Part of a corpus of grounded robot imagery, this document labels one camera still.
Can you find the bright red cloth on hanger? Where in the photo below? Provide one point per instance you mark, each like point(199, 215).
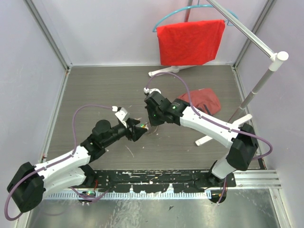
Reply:
point(189, 43)

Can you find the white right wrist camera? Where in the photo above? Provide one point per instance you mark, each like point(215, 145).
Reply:
point(148, 91)

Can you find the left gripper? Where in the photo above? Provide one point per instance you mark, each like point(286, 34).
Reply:
point(138, 131)

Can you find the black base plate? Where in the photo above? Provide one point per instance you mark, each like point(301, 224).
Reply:
point(152, 181)

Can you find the grey slotted cable duct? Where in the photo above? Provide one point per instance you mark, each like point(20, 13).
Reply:
point(70, 195)

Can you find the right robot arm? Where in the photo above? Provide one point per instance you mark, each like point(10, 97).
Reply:
point(240, 140)

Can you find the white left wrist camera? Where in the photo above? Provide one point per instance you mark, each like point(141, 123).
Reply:
point(121, 114)

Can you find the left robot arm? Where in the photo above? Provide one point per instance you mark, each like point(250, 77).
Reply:
point(33, 183)

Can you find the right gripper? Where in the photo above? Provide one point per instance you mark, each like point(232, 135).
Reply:
point(152, 120)

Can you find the dark red crumpled shirt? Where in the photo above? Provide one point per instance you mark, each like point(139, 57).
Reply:
point(204, 100)

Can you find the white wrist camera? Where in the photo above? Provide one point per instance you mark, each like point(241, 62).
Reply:
point(148, 91)
point(121, 114)

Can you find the white clothes rack stand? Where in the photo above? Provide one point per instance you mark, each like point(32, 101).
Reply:
point(269, 107)

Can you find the teal clothes hanger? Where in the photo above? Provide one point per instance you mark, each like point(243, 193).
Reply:
point(188, 8)

